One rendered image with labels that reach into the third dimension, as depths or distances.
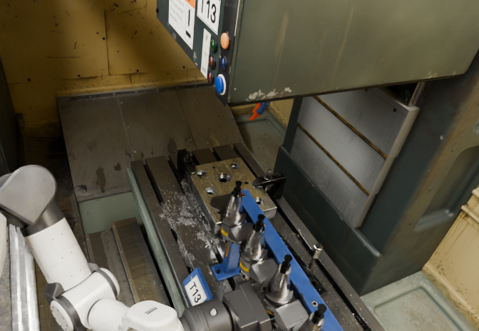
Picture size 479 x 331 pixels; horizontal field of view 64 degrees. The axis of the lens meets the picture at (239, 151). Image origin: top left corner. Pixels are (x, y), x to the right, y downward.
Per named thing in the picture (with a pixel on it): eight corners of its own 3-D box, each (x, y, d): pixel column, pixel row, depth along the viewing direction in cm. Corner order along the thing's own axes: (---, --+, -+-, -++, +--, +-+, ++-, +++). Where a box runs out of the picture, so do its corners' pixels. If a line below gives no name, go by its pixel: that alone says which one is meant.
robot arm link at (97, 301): (114, 362, 74) (67, 334, 87) (154, 326, 82) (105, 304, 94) (95, 318, 72) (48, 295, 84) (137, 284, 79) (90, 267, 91)
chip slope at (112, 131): (83, 231, 158) (75, 184, 143) (63, 139, 204) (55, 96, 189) (268, 186, 196) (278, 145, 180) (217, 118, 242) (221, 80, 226)
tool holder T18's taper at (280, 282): (291, 297, 78) (299, 277, 74) (271, 299, 76) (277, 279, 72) (284, 278, 81) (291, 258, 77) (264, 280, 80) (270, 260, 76)
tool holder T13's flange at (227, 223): (248, 227, 94) (249, 220, 93) (225, 233, 92) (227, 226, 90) (237, 209, 99) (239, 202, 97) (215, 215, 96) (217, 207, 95)
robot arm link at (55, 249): (54, 328, 88) (8, 242, 84) (102, 292, 97) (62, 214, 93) (75, 336, 80) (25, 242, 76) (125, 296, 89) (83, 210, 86)
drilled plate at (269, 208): (214, 234, 125) (215, 223, 122) (184, 177, 145) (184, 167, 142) (274, 217, 134) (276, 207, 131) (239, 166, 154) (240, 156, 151)
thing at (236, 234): (233, 247, 88) (234, 245, 87) (224, 230, 91) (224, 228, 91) (259, 239, 91) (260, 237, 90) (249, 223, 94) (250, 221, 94)
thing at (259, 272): (255, 287, 80) (256, 284, 80) (244, 267, 84) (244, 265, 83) (284, 277, 83) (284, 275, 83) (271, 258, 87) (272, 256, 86)
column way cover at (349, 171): (353, 232, 139) (408, 110, 109) (285, 154, 172) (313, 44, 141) (363, 228, 141) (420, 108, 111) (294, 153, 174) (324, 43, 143)
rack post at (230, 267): (217, 282, 115) (229, 213, 98) (210, 268, 119) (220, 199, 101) (246, 272, 119) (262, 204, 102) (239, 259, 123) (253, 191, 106)
